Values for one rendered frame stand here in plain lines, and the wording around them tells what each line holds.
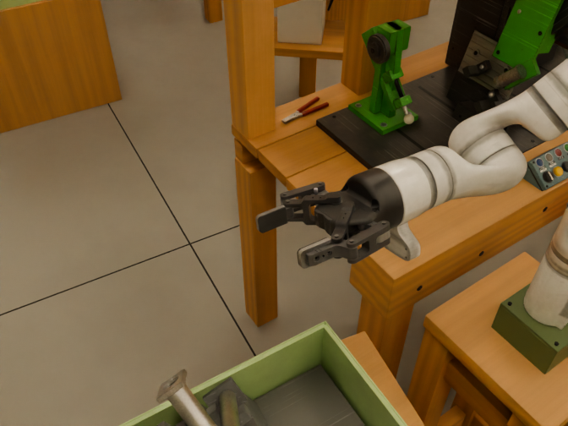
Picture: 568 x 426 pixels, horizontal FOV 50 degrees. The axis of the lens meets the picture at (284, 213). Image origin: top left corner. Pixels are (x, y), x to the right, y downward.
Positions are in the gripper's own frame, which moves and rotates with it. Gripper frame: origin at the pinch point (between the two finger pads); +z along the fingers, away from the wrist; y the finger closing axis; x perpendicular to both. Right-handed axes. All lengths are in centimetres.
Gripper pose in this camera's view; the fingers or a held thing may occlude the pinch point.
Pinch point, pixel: (281, 239)
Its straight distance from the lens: 67.4
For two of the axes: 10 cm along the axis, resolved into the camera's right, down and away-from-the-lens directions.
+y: 5.0, 3.8, -7.8
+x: 1.2, 8.6, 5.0
